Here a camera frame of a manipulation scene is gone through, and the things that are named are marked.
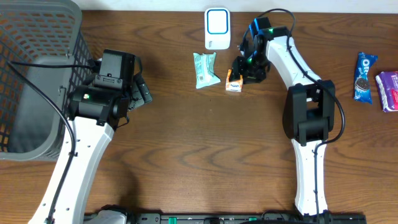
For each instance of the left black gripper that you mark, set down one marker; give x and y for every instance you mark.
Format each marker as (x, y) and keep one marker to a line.
(140, 91)

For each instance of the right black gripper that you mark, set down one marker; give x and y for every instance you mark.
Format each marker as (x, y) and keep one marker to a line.
(244, 71)

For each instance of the orange white snack bar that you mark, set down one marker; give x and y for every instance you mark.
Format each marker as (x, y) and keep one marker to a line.
(234, 82)

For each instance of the teal wet wipes pack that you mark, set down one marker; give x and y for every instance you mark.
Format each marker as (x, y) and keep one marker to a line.
(204, 69)

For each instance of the blue cookie package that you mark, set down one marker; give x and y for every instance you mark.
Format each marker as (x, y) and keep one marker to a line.
(362, 88)

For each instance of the red purple pad package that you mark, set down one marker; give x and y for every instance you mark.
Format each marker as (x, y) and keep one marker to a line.
(387, 88)

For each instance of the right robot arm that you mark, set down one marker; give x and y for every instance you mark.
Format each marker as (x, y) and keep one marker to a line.
(309, 109)

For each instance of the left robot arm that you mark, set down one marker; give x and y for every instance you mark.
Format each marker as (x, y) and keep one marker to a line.
(94, 110)

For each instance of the white barcode scanner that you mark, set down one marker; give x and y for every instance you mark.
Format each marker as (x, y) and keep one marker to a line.
(217, 28)

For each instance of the grey plastic mesh basket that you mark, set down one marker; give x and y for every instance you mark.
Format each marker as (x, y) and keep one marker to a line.
(45, 40)

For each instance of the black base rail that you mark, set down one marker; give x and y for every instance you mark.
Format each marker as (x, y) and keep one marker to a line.
(115, 214)

